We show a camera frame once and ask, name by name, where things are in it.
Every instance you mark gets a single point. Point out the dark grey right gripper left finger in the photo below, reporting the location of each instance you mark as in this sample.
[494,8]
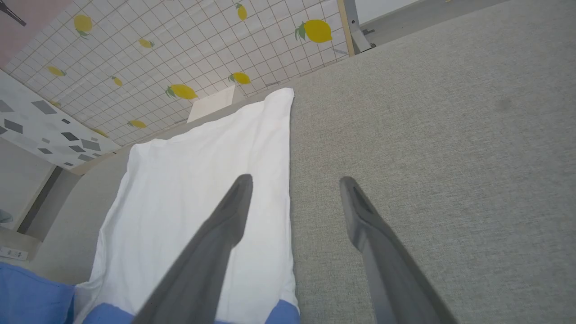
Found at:
[207,252]

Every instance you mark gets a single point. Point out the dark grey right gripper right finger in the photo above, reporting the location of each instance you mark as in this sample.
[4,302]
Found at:
[387,261]

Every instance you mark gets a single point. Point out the white garment with blue trim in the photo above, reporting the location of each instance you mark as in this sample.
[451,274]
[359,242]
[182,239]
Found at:
[180,202]

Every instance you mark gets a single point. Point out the grey fabric sofa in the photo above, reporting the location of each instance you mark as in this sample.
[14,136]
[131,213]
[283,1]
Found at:
[450,135]

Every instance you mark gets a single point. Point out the small white box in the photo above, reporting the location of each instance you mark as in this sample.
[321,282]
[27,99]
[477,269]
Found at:
[211,103]

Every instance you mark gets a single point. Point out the white power strip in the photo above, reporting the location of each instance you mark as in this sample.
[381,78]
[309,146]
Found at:
[12,253]

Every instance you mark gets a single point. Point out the lemon print tiled panel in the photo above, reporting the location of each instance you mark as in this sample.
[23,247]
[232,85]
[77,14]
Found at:
[189,45]

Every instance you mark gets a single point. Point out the white terrazzo pattern panel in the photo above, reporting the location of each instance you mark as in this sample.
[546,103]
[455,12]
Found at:
[40,117]

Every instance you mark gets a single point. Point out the grey metal stand leg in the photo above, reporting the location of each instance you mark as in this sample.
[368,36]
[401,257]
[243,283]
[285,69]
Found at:
[357,27]

